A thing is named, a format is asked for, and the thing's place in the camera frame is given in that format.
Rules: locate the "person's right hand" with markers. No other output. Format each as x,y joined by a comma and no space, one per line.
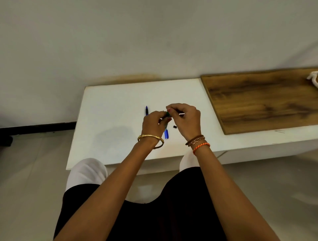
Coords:
188,121

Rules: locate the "person's left hand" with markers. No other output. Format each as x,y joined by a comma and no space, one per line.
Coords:
152,125

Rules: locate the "green lead refill case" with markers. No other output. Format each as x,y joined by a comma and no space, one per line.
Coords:
167,114

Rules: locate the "person's right forearm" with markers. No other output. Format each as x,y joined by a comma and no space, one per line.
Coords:
228,198

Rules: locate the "person's left forearm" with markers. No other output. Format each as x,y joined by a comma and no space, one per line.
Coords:
106,193

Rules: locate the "gold bangle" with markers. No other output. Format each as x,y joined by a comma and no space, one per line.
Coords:
150,136

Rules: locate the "wooden board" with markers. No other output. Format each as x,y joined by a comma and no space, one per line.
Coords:
263,101

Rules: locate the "white trousers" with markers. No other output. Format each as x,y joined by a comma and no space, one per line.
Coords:
84,173

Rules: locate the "thin dark leads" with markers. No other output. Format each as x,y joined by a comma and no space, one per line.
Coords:
279,131

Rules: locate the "black tunic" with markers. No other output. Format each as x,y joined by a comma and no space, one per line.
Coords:
159,218

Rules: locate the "black skirting strip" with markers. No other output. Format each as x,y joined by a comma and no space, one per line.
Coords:
37,128

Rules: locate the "black object on floor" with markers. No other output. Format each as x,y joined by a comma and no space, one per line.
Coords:
5,141

